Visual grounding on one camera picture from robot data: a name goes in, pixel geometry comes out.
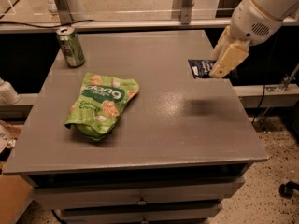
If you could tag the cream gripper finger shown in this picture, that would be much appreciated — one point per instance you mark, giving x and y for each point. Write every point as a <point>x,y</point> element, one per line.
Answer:
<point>235,54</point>
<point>224,41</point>

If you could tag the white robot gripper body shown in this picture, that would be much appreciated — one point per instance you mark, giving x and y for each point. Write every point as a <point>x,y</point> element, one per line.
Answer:
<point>251,21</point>

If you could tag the dark blue snack bar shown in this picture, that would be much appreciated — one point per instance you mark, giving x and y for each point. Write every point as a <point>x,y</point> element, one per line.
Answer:
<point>204,69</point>

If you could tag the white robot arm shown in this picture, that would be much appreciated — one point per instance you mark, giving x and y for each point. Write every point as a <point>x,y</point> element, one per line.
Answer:
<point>279,9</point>

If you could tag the grey drawer cabinet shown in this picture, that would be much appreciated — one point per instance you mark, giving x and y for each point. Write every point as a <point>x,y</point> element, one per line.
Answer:
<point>181,146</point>

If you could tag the green snack bag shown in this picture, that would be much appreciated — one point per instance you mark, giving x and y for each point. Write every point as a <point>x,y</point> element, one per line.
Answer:
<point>100,104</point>

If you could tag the black chair caster wheel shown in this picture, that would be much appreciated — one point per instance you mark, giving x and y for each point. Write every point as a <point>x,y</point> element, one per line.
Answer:
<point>287,190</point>

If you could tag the green soda can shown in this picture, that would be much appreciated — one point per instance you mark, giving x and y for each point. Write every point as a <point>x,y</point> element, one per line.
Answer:
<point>70,46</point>

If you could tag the white bottle at left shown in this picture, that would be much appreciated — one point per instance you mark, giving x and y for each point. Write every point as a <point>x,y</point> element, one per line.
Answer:
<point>8,93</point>

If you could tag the brown cardboard box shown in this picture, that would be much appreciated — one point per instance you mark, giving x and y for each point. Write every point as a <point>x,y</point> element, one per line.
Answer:
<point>14,191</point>

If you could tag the grey metal bracket centre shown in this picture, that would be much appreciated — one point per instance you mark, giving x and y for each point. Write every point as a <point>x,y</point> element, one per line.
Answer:
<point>186,11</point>

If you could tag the grey metal bracket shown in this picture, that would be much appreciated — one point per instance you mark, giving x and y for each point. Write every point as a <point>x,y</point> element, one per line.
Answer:
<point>186,11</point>
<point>63,11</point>

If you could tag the grey metal bracket left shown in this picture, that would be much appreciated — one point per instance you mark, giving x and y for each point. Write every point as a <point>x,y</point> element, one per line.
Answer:
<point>63,11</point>

